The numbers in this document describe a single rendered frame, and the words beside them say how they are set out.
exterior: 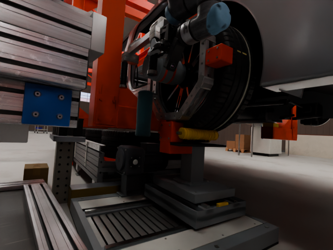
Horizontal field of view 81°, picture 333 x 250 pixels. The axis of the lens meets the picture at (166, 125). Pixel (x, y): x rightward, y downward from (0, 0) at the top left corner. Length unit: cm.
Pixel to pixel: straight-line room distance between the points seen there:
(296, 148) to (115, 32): 827
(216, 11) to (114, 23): 103
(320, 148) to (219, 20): 835
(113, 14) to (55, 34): 112
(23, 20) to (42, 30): 3
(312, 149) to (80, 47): 869
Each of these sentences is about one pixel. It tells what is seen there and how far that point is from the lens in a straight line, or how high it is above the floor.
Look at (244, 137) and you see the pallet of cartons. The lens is 732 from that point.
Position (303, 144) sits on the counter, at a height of 44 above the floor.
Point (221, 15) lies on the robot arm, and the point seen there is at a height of 84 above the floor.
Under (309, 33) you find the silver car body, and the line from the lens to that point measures 96.
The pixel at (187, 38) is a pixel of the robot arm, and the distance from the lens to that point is 70.
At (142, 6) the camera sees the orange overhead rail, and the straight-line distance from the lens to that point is 498.
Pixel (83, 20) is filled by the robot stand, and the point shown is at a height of 74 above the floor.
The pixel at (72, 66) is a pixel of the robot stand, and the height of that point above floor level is 63.
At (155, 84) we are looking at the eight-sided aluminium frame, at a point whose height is 83.
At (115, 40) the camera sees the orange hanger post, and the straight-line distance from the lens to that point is 151.
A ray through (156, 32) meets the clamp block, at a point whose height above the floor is 92.
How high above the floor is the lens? 50
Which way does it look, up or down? 3 degrees up
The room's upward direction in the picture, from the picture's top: 4 degrees clockwise
